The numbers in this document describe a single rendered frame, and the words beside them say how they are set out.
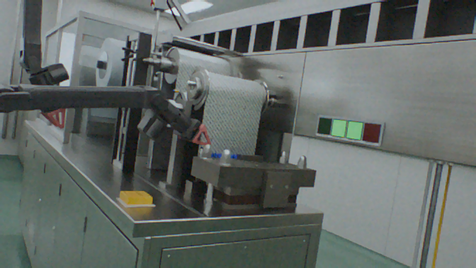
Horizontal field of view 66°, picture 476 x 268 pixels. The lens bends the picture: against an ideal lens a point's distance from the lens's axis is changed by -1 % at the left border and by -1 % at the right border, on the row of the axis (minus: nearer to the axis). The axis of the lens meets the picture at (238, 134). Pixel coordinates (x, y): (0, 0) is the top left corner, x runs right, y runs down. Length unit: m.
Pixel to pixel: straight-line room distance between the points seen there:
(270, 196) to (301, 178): 0.15
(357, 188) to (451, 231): 0.97
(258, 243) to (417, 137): 0.53
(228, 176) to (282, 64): 0.56
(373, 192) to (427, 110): 2.92
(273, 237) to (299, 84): 0.55
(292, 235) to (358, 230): 2.87
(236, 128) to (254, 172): 0.23
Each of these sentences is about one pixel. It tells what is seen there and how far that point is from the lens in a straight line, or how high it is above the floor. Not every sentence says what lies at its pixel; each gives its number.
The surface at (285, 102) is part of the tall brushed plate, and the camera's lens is 1.41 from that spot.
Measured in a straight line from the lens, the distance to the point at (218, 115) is 1.26.
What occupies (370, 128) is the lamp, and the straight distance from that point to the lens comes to 1.14.
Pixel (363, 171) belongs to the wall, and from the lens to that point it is 4.02.
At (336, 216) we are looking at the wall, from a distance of 4.24.
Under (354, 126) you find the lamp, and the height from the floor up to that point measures 1.20.
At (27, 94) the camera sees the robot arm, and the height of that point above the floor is 1.16.
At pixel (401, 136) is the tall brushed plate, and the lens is 1.10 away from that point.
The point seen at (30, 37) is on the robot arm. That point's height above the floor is 1.34.
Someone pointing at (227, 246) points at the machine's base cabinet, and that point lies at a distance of 1.08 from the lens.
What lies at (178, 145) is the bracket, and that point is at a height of 1.05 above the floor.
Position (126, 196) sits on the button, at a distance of 1.05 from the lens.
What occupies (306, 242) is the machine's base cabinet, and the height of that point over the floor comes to 0.80.
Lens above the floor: 1.18
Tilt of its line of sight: 3 degrees down
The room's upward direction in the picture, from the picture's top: 8 degrees clockwise
